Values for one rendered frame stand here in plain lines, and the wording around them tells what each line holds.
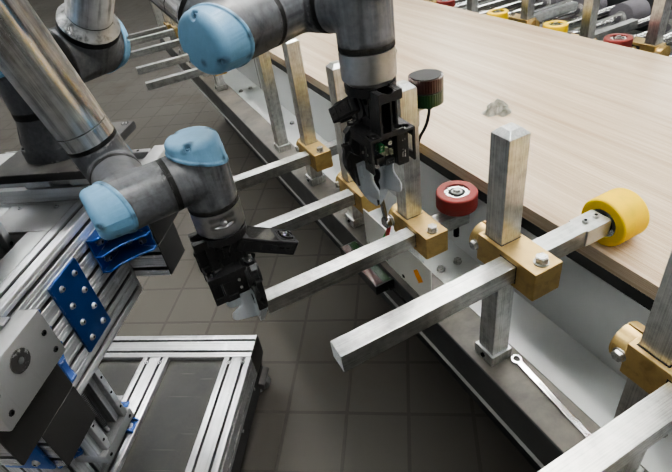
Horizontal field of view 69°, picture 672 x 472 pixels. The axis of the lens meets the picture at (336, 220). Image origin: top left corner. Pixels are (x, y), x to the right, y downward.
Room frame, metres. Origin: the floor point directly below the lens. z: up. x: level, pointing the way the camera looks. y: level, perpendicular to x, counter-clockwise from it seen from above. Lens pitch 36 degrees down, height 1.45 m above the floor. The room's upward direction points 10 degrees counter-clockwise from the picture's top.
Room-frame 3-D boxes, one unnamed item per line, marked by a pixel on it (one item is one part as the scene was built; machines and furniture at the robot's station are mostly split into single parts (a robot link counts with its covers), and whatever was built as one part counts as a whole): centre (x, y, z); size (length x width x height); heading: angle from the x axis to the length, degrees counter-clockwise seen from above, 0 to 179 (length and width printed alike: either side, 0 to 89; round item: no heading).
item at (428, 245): (0.77, -0.16, 0.85); 0.14 x 0.06 x 0.05; 22
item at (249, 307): (0.60, 0.17, 0.86); 0.06 x 0.03 x 0.09; 112
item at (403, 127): (0.64, -0.08, 1.14); 0.09 x 0.08 x 0.12; 21
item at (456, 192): (0.78, -0.24, 0.85); 0.08 x 0.08 x 0.11
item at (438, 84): (0.80, -0.19, 1.12); 0.06 x 0.06 x 0.02
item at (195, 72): (2.11, 0.47, 0.81); 0.44 x 0.03 x 0.04; 112
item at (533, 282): (0.53, -0.25, 0.95); 0.14 x 0.06 x 0.05; 22
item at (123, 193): (0.58, 0.27, 1.12); 0.11 x 0.11 x 0.08; 29
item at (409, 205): (0.79, -0.15, 0.90); 0.04 x 0.04 x 0.48; 22
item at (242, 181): (1.18, 0.10, 0.80); 0.44 x 0.03 x 0.04; 112
